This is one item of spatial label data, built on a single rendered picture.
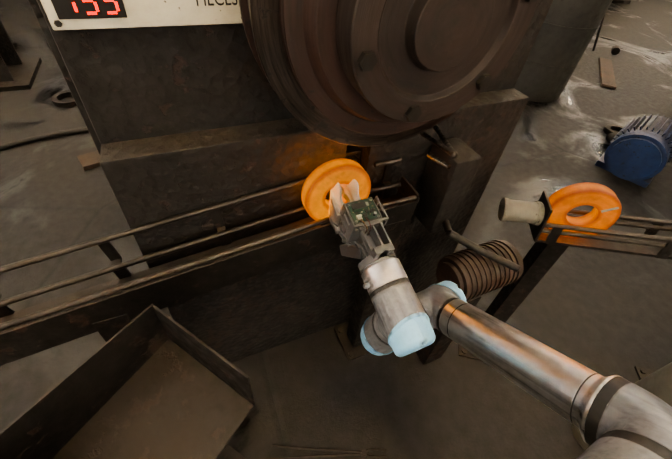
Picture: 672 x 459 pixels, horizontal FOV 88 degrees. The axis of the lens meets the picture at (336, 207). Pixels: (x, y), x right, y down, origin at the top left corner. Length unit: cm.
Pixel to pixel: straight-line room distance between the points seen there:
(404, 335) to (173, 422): 38
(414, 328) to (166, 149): 51
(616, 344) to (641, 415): 129
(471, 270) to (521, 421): 64
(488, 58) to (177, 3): 45
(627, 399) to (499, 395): 92
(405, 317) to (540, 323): 115
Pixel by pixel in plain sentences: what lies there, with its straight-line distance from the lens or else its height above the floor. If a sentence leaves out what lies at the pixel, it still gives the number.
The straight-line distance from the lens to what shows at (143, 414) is 71.
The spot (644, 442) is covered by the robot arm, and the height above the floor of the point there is 85.
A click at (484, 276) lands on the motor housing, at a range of 101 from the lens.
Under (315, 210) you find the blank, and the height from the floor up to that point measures 72.
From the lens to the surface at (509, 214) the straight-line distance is 95.
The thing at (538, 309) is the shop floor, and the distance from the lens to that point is 174.
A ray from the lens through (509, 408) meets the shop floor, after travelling 147.
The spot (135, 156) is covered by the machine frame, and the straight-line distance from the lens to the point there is 68.
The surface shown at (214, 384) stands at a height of 61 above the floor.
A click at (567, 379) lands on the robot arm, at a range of 60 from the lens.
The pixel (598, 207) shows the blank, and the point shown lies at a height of 74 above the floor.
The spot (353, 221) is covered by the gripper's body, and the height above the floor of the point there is 80.
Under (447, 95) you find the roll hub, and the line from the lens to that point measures 57.
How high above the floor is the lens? 124
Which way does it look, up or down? 43 degrees down
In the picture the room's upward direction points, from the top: 6 degrees clockwise
